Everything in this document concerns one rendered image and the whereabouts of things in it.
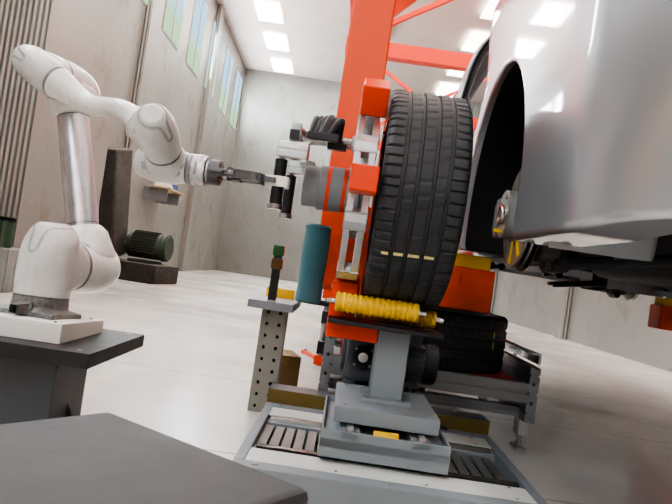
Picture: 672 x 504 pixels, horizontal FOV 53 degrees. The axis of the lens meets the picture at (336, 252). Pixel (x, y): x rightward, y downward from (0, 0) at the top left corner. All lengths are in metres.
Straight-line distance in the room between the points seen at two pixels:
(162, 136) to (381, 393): 0.98
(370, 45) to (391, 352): 1.20
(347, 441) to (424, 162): 0.78
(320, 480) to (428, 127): 0.97
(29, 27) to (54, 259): 5.28
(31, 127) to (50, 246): 4.93
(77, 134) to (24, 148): 4.60
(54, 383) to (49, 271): 0.31
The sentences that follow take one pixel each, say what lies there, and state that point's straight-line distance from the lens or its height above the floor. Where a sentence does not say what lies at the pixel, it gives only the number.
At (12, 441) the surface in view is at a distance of 0.93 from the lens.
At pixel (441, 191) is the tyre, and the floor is 0.85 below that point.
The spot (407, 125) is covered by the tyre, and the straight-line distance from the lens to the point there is 1.86.
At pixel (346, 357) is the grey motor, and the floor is 0.31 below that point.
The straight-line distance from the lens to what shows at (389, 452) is 1.91.
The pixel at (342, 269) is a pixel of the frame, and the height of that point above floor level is 0.61.
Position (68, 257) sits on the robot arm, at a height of 0.52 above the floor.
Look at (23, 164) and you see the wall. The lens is 6.92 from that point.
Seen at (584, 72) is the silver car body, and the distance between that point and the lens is 1.42.
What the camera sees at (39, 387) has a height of 0.17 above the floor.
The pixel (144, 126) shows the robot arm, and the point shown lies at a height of 0.89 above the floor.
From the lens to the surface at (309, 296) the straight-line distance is 2.17.
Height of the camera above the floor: 0.61
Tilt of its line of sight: 1 degrees up
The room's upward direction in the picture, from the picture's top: 8 degrees clockwise
